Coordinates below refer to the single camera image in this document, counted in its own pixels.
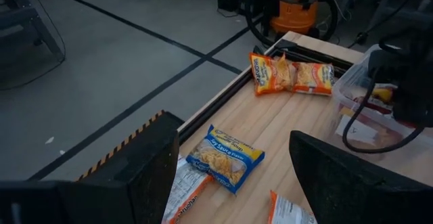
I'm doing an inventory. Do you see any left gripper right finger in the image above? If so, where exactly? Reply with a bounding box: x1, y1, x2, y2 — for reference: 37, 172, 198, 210
289, 131, 433, 224

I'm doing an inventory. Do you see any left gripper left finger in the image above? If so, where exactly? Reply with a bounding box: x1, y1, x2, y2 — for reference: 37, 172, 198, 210
0, 129, 181, 224

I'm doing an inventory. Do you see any red Maruchan ramen packet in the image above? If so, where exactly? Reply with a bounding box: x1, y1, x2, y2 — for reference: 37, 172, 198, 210
351, 87, 396, 116

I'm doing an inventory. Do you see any clear bin with paper label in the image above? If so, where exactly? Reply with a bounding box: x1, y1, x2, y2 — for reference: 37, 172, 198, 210
331, 43, 433, 160

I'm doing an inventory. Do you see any orange Maruchan ramen packet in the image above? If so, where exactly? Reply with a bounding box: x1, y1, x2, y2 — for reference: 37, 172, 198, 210
269, 189, 318, 224
249, 51, 295, 96
161, 155, 213, 224
291, 61, 336, 97

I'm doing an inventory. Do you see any blue Maruchan ramen packet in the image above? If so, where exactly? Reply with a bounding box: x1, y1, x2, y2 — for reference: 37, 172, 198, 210
185, 125, 266, 195

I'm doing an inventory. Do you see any orange shop vacuum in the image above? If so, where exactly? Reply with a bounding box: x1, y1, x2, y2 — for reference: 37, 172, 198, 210
269, 0, 321, 37
245, 0, 339, 45

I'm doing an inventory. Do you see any dark metal workbench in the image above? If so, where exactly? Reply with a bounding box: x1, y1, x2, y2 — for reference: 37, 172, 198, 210
0, 0, 67, 64

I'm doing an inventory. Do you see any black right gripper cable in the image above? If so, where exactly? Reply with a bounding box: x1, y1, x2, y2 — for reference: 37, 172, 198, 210
341, 66, 426, 154

